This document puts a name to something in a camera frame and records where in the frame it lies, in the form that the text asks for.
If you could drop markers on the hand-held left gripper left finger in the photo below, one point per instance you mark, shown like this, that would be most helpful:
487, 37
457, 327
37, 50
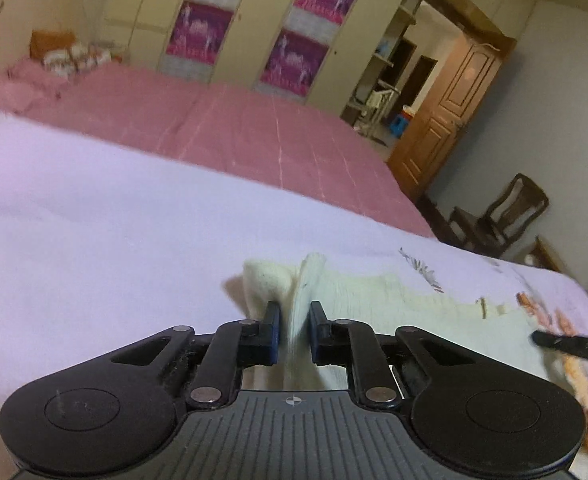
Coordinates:
274, 335

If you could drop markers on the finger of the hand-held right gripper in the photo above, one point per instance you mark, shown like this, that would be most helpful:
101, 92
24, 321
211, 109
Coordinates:
578, 346

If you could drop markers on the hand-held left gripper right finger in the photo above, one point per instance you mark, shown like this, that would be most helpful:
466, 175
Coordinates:
316, 335

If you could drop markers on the white knit sweater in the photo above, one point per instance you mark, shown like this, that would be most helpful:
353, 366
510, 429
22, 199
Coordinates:
398, 305

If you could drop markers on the wooden bench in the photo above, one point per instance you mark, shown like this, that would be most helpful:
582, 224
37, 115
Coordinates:
546, 255

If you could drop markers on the dark wooden chair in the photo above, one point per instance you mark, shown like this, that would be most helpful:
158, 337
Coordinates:
503, 220

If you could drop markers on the purple floral blanket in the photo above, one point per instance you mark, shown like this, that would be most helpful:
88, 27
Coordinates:
99, 235

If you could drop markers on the pink bed sheet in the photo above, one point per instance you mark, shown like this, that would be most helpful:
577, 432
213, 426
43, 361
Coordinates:
224, 130

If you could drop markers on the wooden door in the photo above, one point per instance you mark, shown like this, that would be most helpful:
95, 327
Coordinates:
448, 115

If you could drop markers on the open shelf unit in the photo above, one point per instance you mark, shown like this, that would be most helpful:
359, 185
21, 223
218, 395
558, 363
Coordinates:
381, 60

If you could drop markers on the cream wardrobe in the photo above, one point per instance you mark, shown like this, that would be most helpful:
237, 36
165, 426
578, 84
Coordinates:
259, 20

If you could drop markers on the brown white patterned pillow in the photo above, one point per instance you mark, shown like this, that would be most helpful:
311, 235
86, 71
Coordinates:
81, 57

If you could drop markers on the orange pillow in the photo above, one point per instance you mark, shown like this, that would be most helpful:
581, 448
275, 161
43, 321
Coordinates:
49, 42

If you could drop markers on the cream curved headboard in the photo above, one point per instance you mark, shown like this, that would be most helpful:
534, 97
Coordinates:
19, 5

